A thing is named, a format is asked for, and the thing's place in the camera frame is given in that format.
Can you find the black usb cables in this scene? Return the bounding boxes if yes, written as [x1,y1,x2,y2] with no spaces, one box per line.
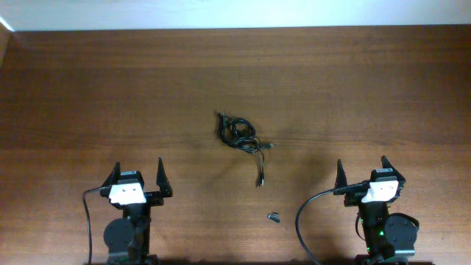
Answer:
[216,111,275,189]

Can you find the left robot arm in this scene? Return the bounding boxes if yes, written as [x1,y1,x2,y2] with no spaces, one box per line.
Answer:
[100,158,173,265]

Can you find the small black adapter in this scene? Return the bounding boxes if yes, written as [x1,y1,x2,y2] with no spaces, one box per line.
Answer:
[267,212,280,223]

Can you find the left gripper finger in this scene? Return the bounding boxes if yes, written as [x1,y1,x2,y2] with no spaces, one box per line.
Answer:
[156,157,173,198]
[102,162,121,187]

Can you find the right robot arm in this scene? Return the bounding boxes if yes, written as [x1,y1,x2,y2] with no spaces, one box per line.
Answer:
[333,156,419,264]

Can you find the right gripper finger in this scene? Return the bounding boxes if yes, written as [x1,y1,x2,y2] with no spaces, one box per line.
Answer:
[380,155,399,175]
[334,159,347,188]

